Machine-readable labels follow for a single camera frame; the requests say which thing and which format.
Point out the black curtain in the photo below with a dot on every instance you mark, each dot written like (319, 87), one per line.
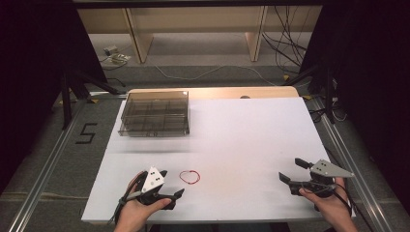
(32, 80)
(370, 80)

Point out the red rubber band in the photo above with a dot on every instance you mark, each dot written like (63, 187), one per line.
(180, 176)

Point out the clear smoky plastic drawer box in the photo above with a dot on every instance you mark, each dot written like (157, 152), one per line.
(154, 112)

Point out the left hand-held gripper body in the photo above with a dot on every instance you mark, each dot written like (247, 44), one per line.
(152, 180)

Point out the grey power adapter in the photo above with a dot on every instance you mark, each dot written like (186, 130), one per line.
(110, 50)

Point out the light wooden desk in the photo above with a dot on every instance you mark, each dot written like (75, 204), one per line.
(139, 38)

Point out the person's right hand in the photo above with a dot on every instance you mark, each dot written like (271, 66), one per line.
(332, 206)

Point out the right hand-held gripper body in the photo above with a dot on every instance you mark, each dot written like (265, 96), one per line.
(322, 180)

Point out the white power strip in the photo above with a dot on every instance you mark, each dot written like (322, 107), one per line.
(120, 58)

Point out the black horizontal bar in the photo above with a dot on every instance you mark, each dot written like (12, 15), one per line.
(193, 3)

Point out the black metal stand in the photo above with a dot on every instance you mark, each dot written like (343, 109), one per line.
(66, 100)
(328, 96)

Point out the yellow tape piece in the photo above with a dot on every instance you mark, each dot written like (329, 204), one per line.
(307, 96)

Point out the person's left hand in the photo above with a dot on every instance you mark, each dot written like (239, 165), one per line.
(139, 212)

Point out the aluminium floor rail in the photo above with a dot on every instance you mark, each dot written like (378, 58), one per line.
(354, 167)
(48, 167)

